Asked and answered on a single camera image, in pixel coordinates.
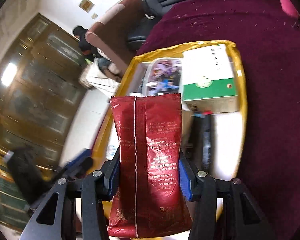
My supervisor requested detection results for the red foil snack bag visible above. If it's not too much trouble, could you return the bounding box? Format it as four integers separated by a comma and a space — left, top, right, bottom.
108, 94, 192, 238

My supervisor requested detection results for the blue capped black marker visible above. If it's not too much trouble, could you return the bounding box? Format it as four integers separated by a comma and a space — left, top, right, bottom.
186, 113, 204, 160

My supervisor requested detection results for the wooden glass door cabinet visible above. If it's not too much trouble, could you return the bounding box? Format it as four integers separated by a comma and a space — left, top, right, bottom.
0, 14, 85, 232

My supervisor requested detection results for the red capped black marker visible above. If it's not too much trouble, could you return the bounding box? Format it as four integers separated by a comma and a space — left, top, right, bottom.
202, 111, 212, 173

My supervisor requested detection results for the white jacket on chair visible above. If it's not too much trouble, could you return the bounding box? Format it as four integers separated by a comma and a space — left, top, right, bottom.
79, 58, 122, 98

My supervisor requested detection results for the green white medicine box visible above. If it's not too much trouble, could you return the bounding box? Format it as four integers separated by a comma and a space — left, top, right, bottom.
181, 44, 239, 113

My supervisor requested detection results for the yellow tray with white base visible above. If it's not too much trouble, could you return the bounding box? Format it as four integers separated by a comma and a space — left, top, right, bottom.
91, 39, 248, 227

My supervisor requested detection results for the person in black clothes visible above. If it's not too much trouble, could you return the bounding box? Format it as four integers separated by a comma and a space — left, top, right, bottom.
72, 25, 102, 62

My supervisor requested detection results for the clear box of trinkets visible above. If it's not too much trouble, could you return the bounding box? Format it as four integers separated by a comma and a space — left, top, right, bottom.
141, 57, 182, 96

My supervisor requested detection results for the brown pink armchair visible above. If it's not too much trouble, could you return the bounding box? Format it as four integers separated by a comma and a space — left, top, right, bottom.
85, 0, 145, 75

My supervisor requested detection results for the small framed wall plaque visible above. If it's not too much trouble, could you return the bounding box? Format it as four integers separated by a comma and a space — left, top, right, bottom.
79, 0, 94, 12

